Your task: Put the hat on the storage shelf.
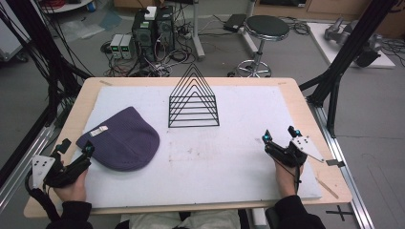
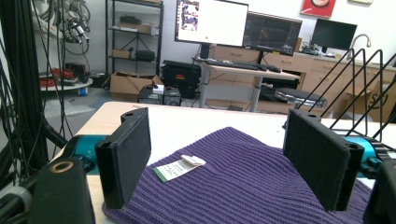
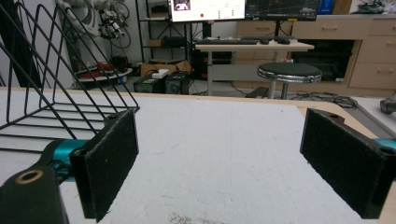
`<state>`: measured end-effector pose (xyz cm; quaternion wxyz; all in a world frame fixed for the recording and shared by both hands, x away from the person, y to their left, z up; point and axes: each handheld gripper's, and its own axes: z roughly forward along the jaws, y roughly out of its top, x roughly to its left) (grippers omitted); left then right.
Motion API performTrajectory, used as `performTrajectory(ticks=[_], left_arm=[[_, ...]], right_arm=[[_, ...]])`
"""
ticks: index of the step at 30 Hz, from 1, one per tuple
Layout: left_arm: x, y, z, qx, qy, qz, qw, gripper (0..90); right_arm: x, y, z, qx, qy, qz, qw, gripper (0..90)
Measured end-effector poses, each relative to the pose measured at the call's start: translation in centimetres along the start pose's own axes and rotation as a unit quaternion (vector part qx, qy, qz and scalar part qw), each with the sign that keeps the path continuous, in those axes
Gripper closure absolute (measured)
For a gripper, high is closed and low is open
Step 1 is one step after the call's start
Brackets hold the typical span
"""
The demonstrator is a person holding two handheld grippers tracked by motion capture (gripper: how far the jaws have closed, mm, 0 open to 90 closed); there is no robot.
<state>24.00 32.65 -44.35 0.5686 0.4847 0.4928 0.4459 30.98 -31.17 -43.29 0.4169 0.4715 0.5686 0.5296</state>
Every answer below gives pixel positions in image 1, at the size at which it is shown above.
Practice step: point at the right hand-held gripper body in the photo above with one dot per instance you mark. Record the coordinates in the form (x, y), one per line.
(294, 154)

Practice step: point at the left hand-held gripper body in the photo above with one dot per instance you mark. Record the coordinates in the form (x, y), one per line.
(41, 168)

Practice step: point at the purple knitted beanie hat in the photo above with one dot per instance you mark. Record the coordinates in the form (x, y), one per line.
(125, 143)

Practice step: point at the person's right hand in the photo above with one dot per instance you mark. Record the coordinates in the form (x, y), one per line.
(285, 181)

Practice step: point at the person's left hand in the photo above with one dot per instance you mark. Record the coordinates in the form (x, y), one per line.
(72, 190)

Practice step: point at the small black tag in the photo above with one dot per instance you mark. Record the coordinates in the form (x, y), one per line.
(335, 163)

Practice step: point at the thin wooden stick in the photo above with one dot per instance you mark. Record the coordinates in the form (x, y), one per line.
(327, 188)

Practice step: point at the white foam mat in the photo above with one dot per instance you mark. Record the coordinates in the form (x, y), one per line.
(207, 159)

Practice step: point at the white floor platform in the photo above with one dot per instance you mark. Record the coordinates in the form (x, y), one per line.
(328, 47)

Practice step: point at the black round stool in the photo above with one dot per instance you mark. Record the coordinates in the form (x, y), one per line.
(266, 30)

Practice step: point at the grey bench power supply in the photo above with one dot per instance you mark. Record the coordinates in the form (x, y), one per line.
(126, 47)
(116, 46)

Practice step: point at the grey robot device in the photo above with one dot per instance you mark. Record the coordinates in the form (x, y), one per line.
(353, 39)

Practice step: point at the person's legs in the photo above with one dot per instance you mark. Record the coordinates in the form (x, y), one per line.
(187, 220)

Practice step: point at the black flat box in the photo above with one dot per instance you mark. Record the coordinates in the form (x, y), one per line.
(235, 22)

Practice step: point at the grey table leg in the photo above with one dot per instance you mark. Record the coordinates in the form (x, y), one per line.
(197, 31)

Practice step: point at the black computer tower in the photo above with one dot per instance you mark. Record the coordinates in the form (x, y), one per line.
(165, 31)
(144, 36)

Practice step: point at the white box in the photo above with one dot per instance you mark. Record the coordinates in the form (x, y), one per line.
(150, 12)

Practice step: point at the aluminium rail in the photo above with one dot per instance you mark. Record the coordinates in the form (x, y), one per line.
(22, 163)
(342, 171)

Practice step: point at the black metal frame stand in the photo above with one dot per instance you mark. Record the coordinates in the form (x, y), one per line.
(41, 63)
(345, 60)

